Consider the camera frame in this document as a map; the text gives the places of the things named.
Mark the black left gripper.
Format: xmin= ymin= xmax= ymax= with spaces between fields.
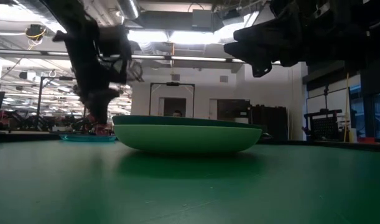
xmin=52 ymin=23 xmax=144 ymax=125

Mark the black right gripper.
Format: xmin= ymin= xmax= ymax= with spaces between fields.
xmin=223 ymin=0 xmax=368 ymax=78

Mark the transparent teal plastic plate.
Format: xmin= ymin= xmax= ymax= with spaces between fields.
xmin=59 ymin=134 xmax=118 ymax=143

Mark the black tripod stand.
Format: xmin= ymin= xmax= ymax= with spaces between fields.
xmin=35 ymin=75 xmax=75 ymax=131

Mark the grey ceiling box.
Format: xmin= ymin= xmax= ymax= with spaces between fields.
xmin=192 ymin=9 xmax=213 ymax=29

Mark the ceiling light strip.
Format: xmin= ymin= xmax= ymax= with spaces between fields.
xmin=127 ymin=29 xmax=228 ymax=45

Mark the black cabinet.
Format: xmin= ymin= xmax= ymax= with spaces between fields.
xmin=250 ymin=105 xmax=289 ymax=141

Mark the green plastic bowl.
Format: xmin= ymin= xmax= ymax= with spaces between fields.
xmin=113 ymin=124 xmax=263 ymax=154

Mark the black perforated panel stand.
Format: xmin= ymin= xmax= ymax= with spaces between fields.
xmin=302 ymin=108 xmax=343 ymax=141

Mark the black arched frame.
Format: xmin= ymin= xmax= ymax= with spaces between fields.
xmin=149 ymin=82 xmax=196 ymax=118

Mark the silver ceiling duct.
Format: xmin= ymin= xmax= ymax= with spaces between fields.
xmin=116 ymin=0 xmax=141 ymax=20

